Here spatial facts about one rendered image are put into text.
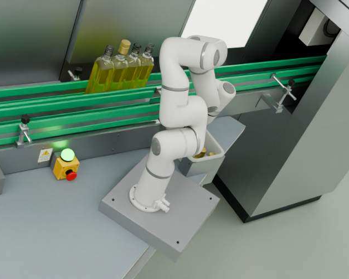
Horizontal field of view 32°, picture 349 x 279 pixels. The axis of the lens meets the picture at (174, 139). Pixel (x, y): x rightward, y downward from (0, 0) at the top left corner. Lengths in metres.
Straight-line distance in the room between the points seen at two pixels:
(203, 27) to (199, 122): 0.72
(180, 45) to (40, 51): 0.59
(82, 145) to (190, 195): 0.43
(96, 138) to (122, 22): 0.44
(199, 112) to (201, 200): 0.42
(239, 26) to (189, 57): 0.87
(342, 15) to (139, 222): 1.32
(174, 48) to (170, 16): 0.54
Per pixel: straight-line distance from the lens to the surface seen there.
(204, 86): 2.12
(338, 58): 2.83
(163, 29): 2.45
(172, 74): 1.86
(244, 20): 2.72
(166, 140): 1.92
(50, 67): 2.33
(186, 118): 1.91
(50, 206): 2.10
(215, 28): 2.63
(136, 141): 2.36
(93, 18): 2.23
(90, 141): 2.22
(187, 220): 2.15
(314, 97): 2.93
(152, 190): 2.06
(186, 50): 1.88
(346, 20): 2.80
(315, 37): 3.10
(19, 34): 2.18
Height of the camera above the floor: 2.30
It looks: 38 degrees down
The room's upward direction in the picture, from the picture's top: 25 degrees clockwise
